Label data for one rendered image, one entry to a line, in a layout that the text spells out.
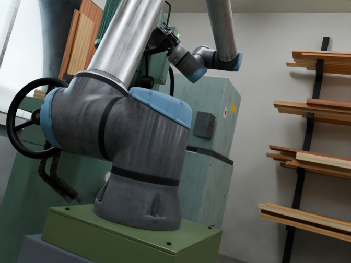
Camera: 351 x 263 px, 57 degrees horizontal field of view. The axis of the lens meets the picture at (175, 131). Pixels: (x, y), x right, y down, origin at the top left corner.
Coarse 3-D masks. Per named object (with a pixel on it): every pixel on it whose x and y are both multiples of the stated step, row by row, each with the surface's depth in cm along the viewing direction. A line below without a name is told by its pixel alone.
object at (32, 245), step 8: (24, 240) 61; (32, 240) 61; (40, 240) 61; (24, 248) 61; (32, 248) 60; (40, 248) 60; (48, 248) 59; (56, 248) 59; (24, 256) 61; (32, 256) 60; (40, 256) 59; (48, 256) 59; (56, 256) 58; (64, 256) 57; (72, 256) 57; (80, 256) 57
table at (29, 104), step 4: (28, 96) 136; (24, 100) 136; (28, 100) 136; (32, 100) 135; (36, 100) 135; (40, 100) 134; (20, 104) 136; (24, 104) 136; (28, 104) 135; (32, 104) 135; (36, 104) 134; (40, 104) 134; (20, 108) 136; (24, 108) 136; (28, 108) 135; (32, 108) 135; (36, 108) 134
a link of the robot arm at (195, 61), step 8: (184, 56) 137; (192, 56) 139; (200, 56) 143; (176, 64) 139; (184, 64) 138; (192, 64) 138; (200, 64) 140; (184, 72) 140; (192, 72) 138; (200, 72) 139; (192, 80) 141
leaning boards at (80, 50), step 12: (84, 0) 296; (84, 12) 298; (96, 12) 312; (72, 24) 283; (84, 24) 292; (96, 24) 314; (72, 36) 284; (84, 36) 293; (96, 36) 313; (72, 48) 283; (84, 48) 295; (72, 60) 283; (84, 60) 296; (60, 72) 277; (72, 72) 284
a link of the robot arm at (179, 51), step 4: (180, 44) 139; (176, 48) 138; (180, 48) 137; (184, 48) 139; (172, 52) 138; (176, 52) 137; (180, 52) 137; (184, 52) 138; (172, 56) 137; (176, 56) 137; (180, 56) 137; (168, 60) 141; (172, 60) 138; (176, 60) 137; (172, 64) 141
